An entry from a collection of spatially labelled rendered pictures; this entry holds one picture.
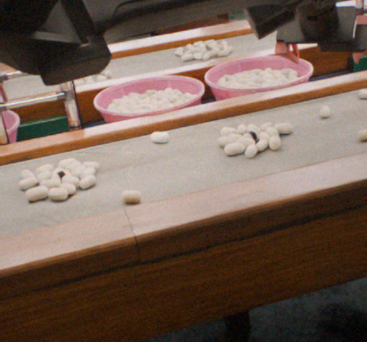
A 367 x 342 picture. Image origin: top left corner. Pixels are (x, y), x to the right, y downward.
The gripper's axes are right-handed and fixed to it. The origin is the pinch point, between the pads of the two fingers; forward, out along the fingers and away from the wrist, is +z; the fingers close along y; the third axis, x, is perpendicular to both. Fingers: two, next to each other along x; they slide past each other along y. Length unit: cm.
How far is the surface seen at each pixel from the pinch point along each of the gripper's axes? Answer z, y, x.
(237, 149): 9.0, -15.3, -13.7
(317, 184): 0.0, 1.7, -22.9
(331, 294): 102, -8, -19
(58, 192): -5, -40, -30
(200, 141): 13.4, -24.7, -10.6
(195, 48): 53, -51, 40
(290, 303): 97, -19, -25
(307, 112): 24.6, -7.0, 3.0
